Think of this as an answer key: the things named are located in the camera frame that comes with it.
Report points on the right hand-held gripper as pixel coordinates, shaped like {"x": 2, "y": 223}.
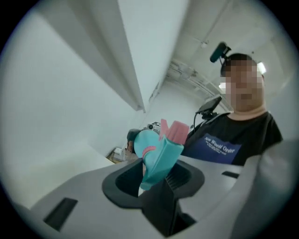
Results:
{"x": 150, "y": 127}

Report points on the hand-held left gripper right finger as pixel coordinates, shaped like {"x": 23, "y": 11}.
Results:
{"x": 233, "y": 198}

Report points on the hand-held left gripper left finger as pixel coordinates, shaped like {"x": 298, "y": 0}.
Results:
{"x": 93, "y": 198}

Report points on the teal pink spray nozzle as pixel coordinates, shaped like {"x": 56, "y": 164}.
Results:
{"x": 163, "y": 158}

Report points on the brown cardboard box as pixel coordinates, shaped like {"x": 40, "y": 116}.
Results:
{"x": 114, "y": 157}

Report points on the black printed t-shirt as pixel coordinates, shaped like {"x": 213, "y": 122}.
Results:
{"x": 257, "y": 135}

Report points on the black mounted device box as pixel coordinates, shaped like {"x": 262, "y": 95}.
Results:
{"x": 211, "y": 103}

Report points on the person's head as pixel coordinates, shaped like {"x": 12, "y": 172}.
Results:
{"x": 252, "y": 109}

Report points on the black head-worn camera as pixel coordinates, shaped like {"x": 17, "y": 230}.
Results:
{"x": 218, "y": 51}

